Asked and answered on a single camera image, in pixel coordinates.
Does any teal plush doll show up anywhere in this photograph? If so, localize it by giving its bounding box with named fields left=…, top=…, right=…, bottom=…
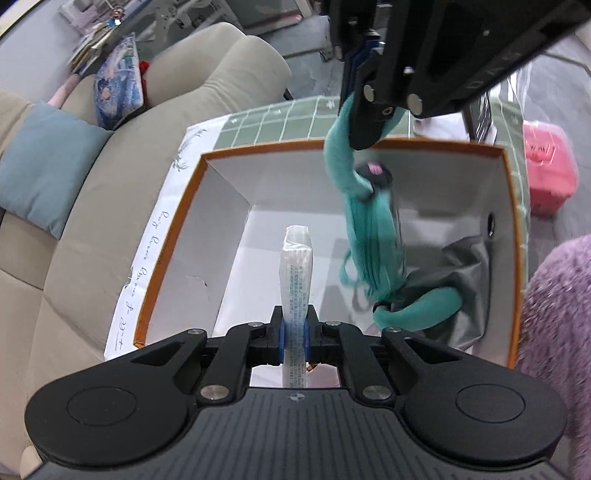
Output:
left=324, top=97, right=463, bottom=331

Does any white tissue packet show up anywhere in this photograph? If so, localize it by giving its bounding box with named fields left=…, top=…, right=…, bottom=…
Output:
left=280, top=225, right=314, bottom=389

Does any green grid tablecloth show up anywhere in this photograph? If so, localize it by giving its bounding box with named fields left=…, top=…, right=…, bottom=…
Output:
left=103, top=95, right=532, bottom=361

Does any orange rimmed white box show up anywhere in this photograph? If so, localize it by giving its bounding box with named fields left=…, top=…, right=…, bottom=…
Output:
left=132, top=137, right=525, bottom=369

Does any pink plastic carrier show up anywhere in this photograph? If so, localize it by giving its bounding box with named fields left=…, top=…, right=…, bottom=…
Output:
left=523, top=121, right=579, bottom=217

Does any grey cloth bag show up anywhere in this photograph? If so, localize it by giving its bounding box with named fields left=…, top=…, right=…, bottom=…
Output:
left=400, top=236, right=491, bottom=351

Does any beige sofa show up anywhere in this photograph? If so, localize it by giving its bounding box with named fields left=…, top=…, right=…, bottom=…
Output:
left=1, top=22, right=290, bottom=476

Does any purple fuzzy blanket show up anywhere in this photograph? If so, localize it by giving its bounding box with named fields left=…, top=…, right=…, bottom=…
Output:
left=516, top=235, right=591, bottom=479

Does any blue anime print pillow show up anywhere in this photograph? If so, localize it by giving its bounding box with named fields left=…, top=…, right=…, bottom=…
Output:
left=93, top=33, right=144, bottom=130

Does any light blue cushion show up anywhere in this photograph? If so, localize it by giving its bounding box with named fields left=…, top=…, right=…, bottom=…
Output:
left=1, top=102, right=112, bottom=239

